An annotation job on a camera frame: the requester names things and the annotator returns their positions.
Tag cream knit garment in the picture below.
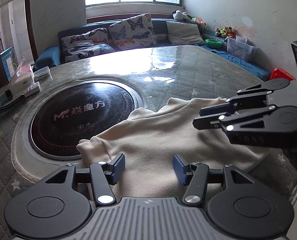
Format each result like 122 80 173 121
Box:
77 98 269 198

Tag red plastic stool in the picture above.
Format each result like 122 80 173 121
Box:
269 68 295 81

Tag clear plastic storage box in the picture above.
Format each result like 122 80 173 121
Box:
227 37 258 62

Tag green bowl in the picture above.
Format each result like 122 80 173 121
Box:
205 39 223 49

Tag colourful plush toys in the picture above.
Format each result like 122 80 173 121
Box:
215 26 236 38

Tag plain grey cushion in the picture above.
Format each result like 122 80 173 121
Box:
166 21 205 46

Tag round black induction cooktop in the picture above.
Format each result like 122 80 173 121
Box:
28 80 138 160

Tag black white plush toy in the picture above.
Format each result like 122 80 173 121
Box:
172 10 192 22

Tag white pink box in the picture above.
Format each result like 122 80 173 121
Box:
9 64 39 96

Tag butterfly pillow standing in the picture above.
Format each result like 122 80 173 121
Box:
108 13 158 50

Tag small green packet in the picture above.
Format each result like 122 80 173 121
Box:
33 66 51 82

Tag blue white carton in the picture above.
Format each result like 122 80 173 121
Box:
0 47 16 81

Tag butterfly pillow lying flat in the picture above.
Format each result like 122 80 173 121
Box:
61 28 115 63

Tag blue black strap device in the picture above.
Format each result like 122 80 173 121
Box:
0 89 25 114

